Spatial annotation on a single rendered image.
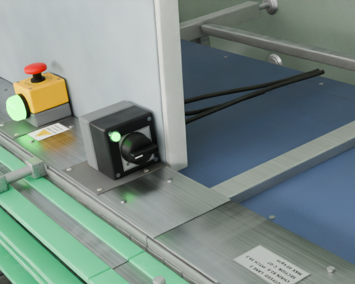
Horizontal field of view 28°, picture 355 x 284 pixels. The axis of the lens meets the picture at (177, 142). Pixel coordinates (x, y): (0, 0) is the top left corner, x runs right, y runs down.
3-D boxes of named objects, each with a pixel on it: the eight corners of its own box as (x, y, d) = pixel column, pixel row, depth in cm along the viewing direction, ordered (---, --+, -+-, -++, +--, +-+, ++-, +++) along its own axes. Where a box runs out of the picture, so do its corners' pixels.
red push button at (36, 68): (23, 83, 124) (19, 65, 123) (44, 77, 126) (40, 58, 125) (32, 88, 121) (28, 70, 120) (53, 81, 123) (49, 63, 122)
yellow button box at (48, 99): (57, 106, 131) (21, 119, 127) (49, 67, 128) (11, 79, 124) (75, 114, 125) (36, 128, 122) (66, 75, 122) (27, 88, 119)
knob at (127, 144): (149, 155, 101) (162, 162, 99) (123, 167, 99) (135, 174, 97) (144, 127, 99) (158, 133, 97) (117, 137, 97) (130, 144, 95)
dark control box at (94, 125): (134, 146, 109) (87, 165, 105) (126, 98, 106) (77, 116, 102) (164, 161, 103) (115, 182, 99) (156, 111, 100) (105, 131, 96)
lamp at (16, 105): (22, 114, 126) (6, 119, 124) (16, 91, 124) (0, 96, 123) (32, 120, 122) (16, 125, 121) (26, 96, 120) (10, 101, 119)
